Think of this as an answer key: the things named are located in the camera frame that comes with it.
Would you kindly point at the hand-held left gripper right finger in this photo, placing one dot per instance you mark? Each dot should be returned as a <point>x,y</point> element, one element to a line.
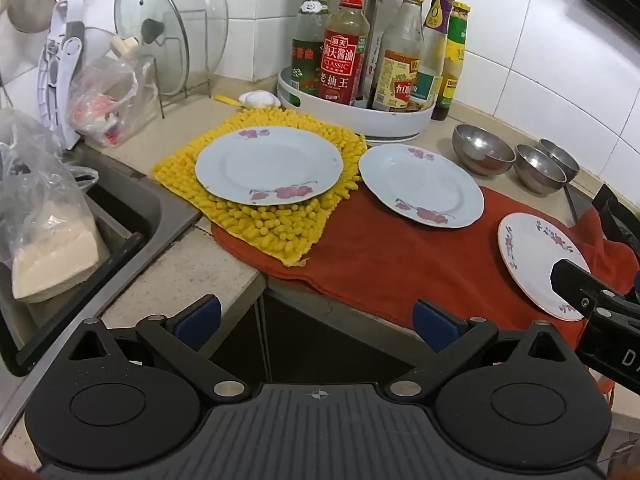
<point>432,322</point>

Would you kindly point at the bottle with green yellow label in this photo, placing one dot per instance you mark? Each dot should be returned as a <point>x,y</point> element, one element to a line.
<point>456,60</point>

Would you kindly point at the black grinder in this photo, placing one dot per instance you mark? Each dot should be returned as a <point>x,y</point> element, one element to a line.
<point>375,5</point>

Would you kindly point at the white lid with beige knob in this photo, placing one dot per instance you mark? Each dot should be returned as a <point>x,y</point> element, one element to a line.
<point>100,42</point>

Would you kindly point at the white rotating condiment rack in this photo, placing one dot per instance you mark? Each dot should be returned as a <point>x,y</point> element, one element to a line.
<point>395,127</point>

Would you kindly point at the yellow chenille mat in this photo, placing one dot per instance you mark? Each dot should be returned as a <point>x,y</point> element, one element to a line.
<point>260,230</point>

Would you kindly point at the bottle with purple label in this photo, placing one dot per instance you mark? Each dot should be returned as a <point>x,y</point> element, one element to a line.
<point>435,20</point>

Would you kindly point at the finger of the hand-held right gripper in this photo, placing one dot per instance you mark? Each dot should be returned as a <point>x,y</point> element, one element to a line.
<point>620,220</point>
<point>575,280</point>

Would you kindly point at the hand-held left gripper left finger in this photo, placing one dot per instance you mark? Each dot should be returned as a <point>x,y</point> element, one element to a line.
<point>202,317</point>

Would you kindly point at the clear bag with red-white contents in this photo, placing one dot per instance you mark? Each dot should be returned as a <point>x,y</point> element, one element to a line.
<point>105,115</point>

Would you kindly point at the dark base cabinet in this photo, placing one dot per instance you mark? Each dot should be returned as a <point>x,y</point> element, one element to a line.
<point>325,330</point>

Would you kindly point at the yellow-capped bottle orange label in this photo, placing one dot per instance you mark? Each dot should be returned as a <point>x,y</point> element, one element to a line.
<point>397,75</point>

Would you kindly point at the plastic bag of white powder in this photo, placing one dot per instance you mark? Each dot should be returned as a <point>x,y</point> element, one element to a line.
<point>50,255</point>

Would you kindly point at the stainless steel sink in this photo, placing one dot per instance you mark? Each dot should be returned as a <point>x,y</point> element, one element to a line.
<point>150,210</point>

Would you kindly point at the small white floral plate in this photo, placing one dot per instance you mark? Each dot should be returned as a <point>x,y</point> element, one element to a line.
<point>530,260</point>

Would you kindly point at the glass lid with black knob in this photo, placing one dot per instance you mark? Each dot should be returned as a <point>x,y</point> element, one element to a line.
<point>135,5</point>

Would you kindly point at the clear bottle green label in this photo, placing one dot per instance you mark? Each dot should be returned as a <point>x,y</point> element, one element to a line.
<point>307,50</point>

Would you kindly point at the red-orange towel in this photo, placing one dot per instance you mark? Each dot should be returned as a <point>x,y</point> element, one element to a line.
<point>400,270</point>

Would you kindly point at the dark sauce bottle red label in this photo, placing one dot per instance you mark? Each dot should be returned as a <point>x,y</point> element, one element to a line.
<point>340,60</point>

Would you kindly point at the medium white floral plate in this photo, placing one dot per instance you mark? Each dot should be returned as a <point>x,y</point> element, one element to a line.
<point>420,180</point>

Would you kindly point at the large stainless steel bowl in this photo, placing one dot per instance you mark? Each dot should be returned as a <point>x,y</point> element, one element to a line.
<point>482,152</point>

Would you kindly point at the white plastic kitchen gadget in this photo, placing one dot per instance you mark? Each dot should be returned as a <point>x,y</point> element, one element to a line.
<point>55,85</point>

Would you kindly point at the large white floral plate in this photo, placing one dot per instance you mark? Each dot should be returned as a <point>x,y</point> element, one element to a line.
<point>270,165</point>

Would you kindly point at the small stainless steel bowl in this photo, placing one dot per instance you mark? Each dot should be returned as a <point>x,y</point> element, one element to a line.
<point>540,172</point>
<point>562,152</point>

